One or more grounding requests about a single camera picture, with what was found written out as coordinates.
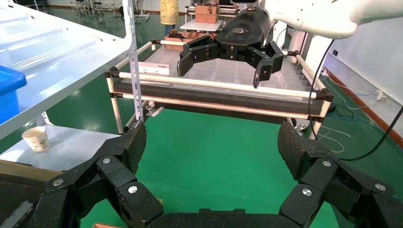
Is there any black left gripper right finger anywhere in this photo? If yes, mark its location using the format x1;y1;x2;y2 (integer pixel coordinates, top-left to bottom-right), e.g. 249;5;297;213
277;121;403;228

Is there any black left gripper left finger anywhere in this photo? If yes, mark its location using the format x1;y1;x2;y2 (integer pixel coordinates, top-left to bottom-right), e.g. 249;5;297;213
28;120;164;228

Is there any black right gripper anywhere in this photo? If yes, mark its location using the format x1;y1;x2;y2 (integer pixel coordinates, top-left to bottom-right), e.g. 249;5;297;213
176;6;285;89

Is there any brown cardboard box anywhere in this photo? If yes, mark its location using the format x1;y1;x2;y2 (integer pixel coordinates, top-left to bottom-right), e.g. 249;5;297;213
92;222;124;228

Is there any white label box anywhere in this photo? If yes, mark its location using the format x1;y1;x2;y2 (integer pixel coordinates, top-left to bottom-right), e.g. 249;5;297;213
138;61;170;77

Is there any white work table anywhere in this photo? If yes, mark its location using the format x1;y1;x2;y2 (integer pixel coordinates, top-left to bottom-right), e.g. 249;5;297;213
179;19;226;33

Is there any white table board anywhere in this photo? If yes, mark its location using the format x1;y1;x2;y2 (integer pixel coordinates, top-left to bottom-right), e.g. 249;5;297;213
0;123;124;172

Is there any brown shipping carton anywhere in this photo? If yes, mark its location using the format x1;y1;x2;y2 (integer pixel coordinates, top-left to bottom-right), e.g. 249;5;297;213
194;4;221;24

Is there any wooden crate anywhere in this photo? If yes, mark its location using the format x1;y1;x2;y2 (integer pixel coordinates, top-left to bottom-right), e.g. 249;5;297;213
163;29;218;51

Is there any person in yellow coat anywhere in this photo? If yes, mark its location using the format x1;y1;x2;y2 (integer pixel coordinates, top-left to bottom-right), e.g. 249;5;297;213
160;0;180;36

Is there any white paper cup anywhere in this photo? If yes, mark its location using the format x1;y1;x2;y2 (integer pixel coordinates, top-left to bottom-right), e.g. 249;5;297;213
21;126;50;153

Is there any silver binder clip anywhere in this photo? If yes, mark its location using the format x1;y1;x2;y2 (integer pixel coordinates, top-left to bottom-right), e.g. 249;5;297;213
144;100;165;118

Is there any green table cloth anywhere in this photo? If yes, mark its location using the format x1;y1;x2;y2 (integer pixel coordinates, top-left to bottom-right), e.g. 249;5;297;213
80;108;340;228

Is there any white metal shelf rack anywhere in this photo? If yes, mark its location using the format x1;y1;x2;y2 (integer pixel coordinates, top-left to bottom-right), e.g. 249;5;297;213
0;0;146;141

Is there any blue plastic bin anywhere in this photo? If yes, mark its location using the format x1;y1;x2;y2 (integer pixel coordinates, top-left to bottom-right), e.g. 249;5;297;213
0;65;28;125

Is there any white pipe frame cart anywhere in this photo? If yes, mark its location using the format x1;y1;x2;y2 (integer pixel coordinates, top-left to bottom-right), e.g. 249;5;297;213
105;38;335;141

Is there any black cable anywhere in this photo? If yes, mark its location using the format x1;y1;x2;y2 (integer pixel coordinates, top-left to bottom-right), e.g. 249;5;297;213
307;39;403;162

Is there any black tray with wooden frame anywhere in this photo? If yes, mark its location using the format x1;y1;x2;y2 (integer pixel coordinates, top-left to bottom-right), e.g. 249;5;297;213
0;159;64;228

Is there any light grey slotted bracket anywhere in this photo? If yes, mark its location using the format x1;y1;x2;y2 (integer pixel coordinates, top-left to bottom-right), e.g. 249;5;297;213
0;200;35;228

